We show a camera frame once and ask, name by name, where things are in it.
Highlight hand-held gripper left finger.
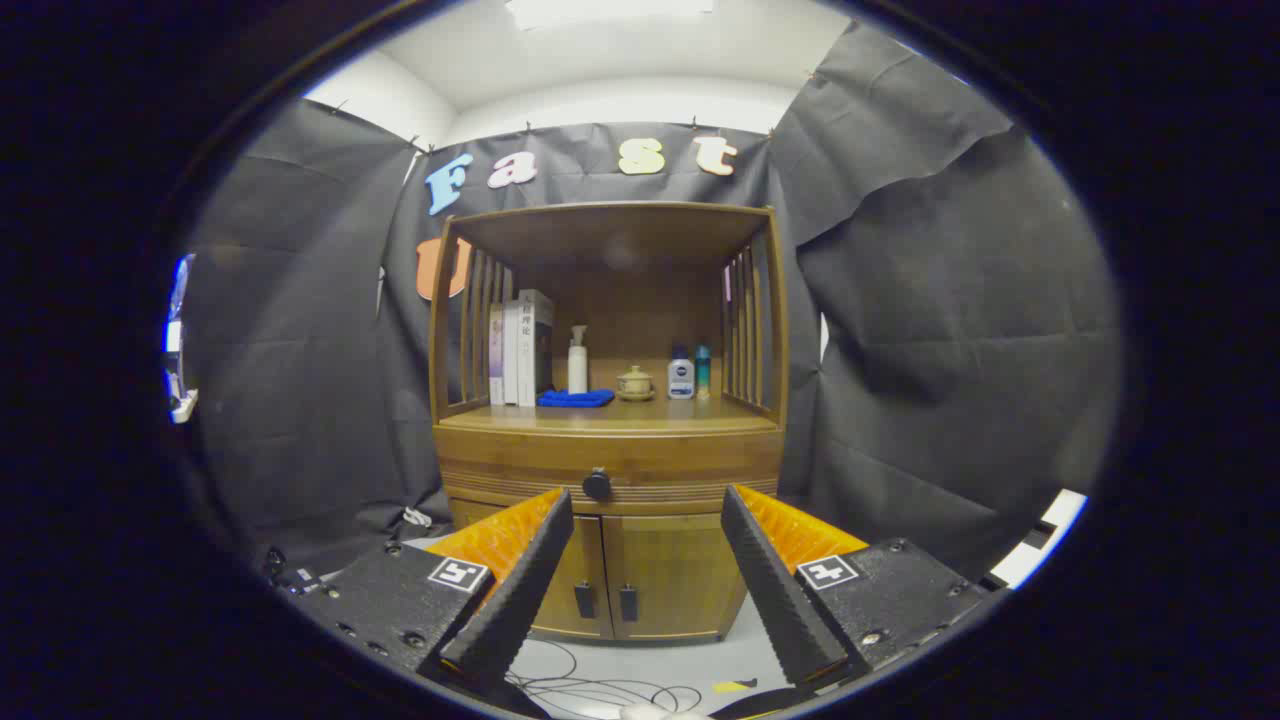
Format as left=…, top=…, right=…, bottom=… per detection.
left=285, top=487, right=576, bottom=701

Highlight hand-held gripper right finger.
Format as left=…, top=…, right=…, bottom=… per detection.
left=720, top=484, right=1006, bottom=691

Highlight wooden drawer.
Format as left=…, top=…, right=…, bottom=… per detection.
left=437, top=425, right=783, bottom=516

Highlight wooden cabinet door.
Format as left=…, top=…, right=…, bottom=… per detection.
left=603, top=513, right=749, bottom=641
left=450, top=497, right=614, bottom=641

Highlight wooden countertop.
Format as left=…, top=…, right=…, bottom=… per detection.
left=440, top=388, right=781, bottom=433

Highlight wooden cabinet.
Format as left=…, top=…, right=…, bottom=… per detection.
left=428, top=202, right=791, bottom=643

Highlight thin lilac book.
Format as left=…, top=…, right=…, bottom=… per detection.
left=488, top=303, right=506, bottom=406

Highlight thin white book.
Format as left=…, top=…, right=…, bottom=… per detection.
left=502, top=298, right=521, bottom=407

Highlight thick book with dark cover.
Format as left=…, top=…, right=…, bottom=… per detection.
left=517, top=289, right=556, bottom=408

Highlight white object with blue edge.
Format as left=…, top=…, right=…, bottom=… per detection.
left=163, top=253, right=199, bottom=425

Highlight black floor cables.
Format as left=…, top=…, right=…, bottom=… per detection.
left=505, top=640, right=706, bottom=716

